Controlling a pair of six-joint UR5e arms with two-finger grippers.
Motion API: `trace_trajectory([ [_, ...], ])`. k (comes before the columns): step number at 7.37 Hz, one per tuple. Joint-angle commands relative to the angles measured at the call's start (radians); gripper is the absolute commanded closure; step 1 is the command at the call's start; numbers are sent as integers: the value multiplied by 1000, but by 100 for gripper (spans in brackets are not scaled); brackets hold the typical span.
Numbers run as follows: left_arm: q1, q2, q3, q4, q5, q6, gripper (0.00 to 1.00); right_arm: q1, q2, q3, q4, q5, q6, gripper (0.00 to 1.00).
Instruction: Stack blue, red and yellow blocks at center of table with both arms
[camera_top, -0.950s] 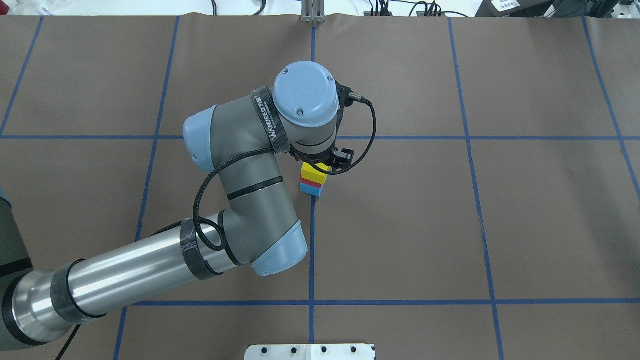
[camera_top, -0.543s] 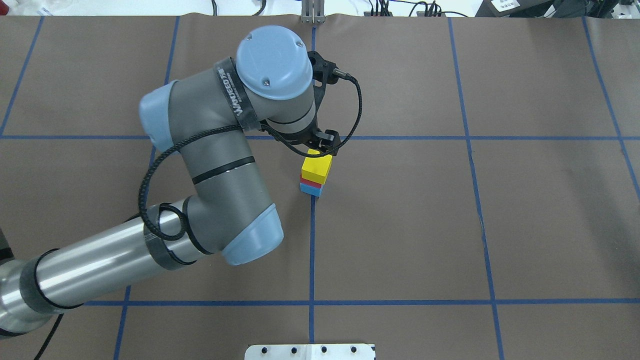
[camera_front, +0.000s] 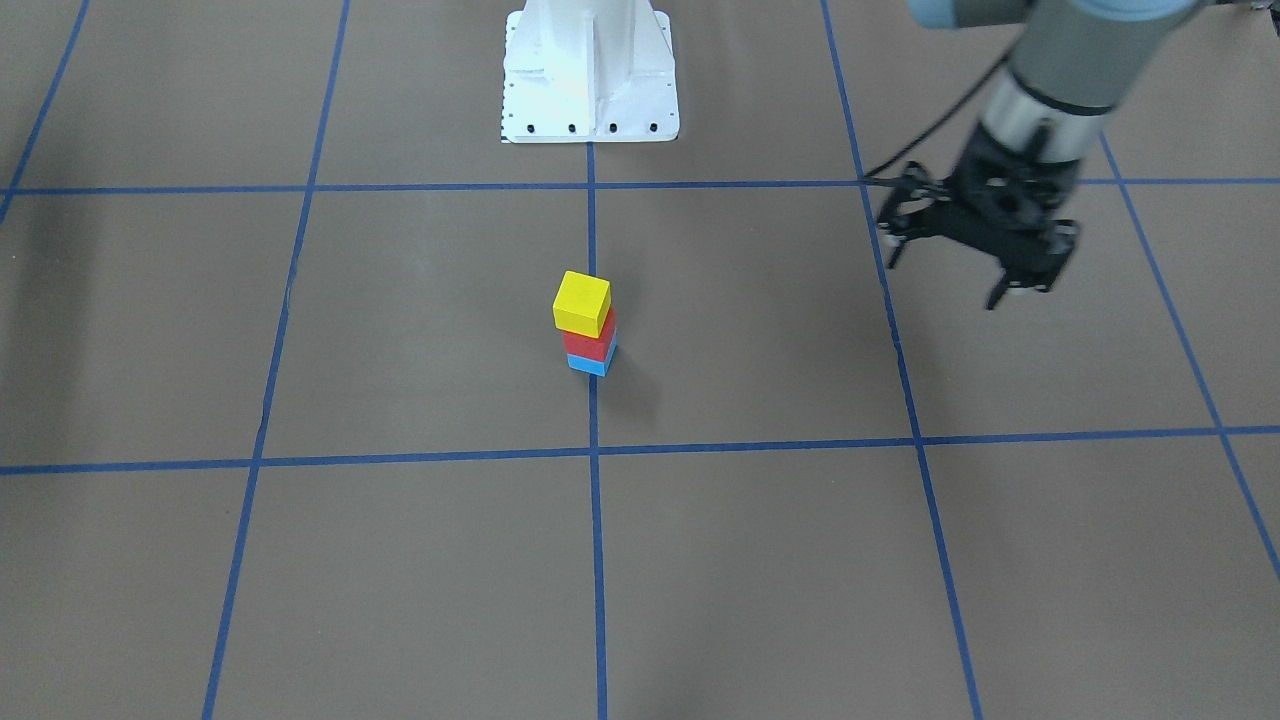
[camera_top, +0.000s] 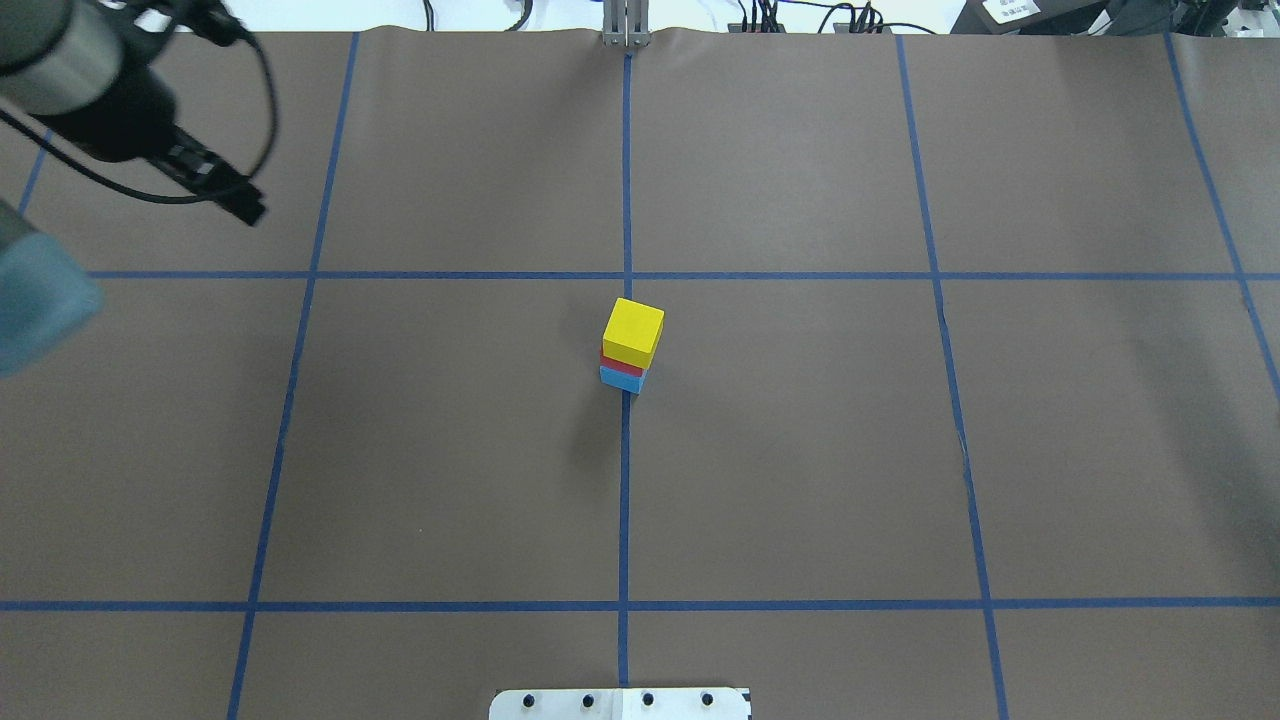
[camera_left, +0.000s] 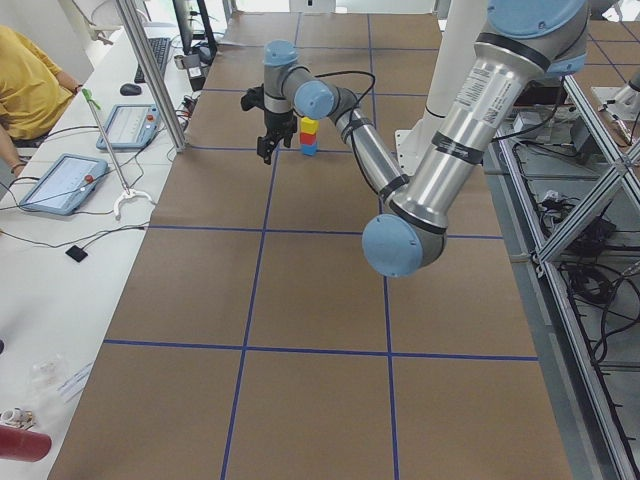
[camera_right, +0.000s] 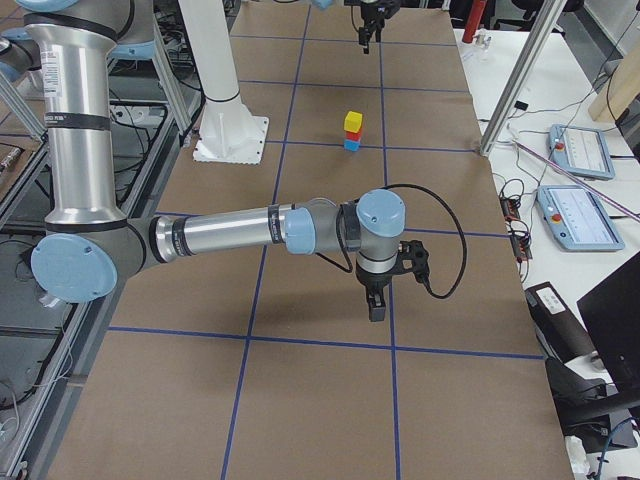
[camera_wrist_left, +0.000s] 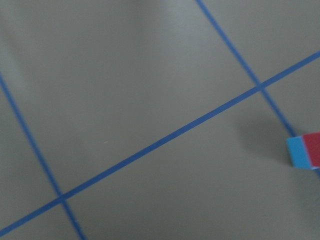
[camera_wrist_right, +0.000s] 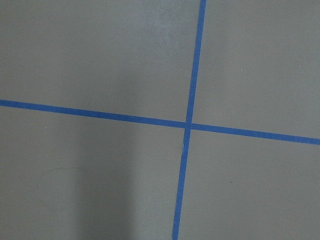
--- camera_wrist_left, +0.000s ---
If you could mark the blue cube block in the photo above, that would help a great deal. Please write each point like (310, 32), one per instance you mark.
(298, 153)

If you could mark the red cube block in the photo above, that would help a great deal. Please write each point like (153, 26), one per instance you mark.
(312, 144)

